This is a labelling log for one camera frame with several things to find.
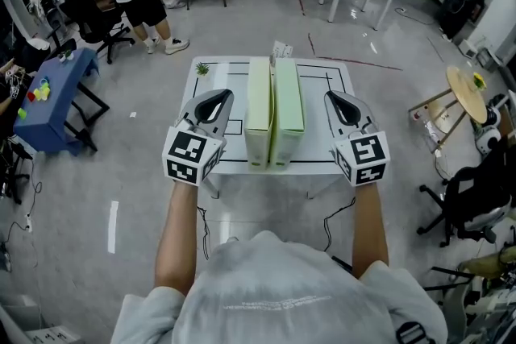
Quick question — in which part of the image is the person's right forearm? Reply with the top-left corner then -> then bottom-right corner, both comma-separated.
352,183 -> 390,280

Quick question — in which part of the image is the wooden card holder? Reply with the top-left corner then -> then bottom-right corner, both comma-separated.
268,39 -> 294,64

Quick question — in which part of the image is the white round robot head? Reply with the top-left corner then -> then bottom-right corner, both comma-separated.
473,94 -> 511,155

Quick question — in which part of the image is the pale green cardboard box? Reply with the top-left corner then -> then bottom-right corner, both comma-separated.
268,57 -> 306,172

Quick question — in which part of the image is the pale yellow cardboard box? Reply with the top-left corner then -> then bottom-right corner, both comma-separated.
243,56 -> 277,174

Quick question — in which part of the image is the person's left forearm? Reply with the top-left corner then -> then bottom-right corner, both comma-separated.
153,183 -> 203,297

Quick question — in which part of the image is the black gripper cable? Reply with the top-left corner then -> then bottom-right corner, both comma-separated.
197,205 -> 212,259
322,198 -> 356,251

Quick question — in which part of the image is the blue cloth covered table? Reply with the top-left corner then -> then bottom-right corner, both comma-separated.
12,48 -> 111,156

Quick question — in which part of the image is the white boxy appliance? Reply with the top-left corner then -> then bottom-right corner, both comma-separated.
456,39 -> 479,59

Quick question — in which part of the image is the black office chair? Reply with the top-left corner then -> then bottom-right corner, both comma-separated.
63,0 -> 136,65
416,140 -> 516,249

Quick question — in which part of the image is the round wooden table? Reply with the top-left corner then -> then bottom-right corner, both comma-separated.
407,64 -> 489,155

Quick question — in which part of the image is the person's white t-shirt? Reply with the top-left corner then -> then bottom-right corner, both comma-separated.
110,230 -> 449,344

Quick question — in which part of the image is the grey office chair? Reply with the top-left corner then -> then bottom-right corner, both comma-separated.
422,265 -> 485,320

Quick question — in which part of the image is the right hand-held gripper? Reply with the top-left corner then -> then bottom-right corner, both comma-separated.
323,89 -> 392,188

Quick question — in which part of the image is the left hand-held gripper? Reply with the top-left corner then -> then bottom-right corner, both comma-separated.
162,88 -> 236,188

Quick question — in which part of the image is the black white strap buckle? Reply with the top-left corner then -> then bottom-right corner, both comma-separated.
395,319 -> 437,344

